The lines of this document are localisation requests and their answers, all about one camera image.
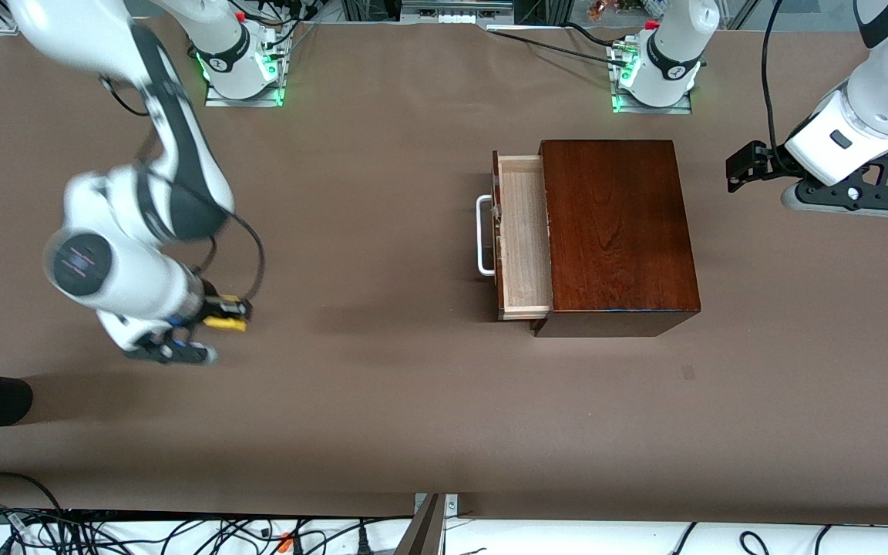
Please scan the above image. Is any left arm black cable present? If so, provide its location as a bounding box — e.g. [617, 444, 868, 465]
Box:
[760, 0, 793, 159]

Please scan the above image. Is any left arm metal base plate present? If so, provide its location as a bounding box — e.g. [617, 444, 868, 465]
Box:
[611, 91, 693, 116]

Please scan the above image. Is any yellow cube block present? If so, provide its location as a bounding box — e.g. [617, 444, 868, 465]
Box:
[204, 294, 251, 333]

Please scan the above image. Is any small metal bracket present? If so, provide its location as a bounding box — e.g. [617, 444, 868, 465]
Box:
[413, 493, 459, 516]

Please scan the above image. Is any brown table cover sheet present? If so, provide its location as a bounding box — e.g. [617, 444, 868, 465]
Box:
[0, 17, 888, 519]

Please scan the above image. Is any aluminium profile post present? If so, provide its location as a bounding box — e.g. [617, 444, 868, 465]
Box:
[395, 493, 449, 555]

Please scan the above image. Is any light wood drawer white handle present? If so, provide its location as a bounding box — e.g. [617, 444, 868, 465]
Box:
[476, 150, 554, 321]

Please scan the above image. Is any dark red-brown wooden cabinet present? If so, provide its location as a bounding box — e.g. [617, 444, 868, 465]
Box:
[534, 140, 702, 338]

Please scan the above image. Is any thin black table cable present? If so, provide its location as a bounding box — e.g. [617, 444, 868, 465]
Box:
[486, 25, 616, 62]

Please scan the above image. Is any grey power strip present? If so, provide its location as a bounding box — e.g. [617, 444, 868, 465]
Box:
[401, 0, 516, 25]

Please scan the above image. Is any arched black cable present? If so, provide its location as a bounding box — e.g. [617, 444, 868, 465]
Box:
[0, 472, 66, 513]

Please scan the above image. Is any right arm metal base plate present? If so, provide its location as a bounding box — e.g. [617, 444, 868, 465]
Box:
[204, 73, 285, 108]

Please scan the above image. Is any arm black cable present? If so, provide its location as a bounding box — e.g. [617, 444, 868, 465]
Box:
[760, 0, 793, 159]
[101, 73, 267, 303]

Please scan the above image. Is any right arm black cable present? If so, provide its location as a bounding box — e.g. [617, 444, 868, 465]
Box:
[101, 73, 267, 303]

